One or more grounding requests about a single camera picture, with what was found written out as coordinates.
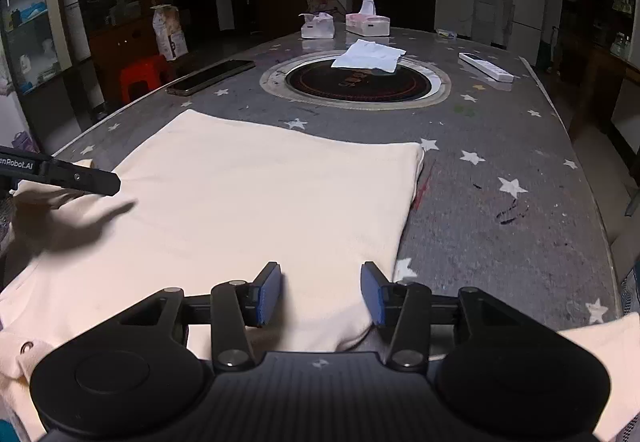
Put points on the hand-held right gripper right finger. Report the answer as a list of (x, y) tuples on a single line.
[(372, 296)]

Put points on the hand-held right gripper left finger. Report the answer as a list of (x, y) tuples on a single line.
[(267, 296)]

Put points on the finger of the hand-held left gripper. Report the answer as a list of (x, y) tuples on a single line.
[(85, 179)]

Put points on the cream garment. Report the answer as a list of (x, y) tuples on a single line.
[(250, 202)]

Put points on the purple bag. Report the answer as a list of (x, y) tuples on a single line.
[(24, 141)]

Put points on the red plastic stool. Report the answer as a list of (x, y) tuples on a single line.
[(145, 74)]

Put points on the grey star-printed tablecloth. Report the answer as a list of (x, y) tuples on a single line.
[(500, 222)]

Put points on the glass-front display shelf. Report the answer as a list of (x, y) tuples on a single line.
[(30, 11)]

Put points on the black smartphone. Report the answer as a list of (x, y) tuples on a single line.
[(210, 77)]

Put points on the white paper bag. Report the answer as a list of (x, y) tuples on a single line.
[(170, 34)]

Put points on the round built-in induction cooktop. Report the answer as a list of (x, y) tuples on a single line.
[(350, 89)]

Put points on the white tissue sheet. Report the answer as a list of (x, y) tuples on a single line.
[(370, 54)]

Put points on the white remote control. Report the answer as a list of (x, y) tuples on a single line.
[(485, 66)]

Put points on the pink and white tissue box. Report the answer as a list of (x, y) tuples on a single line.
[(367, 24)]

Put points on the small white packet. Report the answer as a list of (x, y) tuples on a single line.
[(445, 33)]

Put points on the small white tissue box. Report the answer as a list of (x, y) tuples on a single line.
[(317, 27)]

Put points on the floor fan with printed cover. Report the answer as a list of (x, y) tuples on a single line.
[(322, 4)]

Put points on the white water dispenser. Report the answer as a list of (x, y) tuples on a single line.
[(482, 19)]

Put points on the wooden desk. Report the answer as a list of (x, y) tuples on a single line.
[(595, 71)]

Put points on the white refrigerator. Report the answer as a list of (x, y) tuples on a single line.
[(526, 11)]

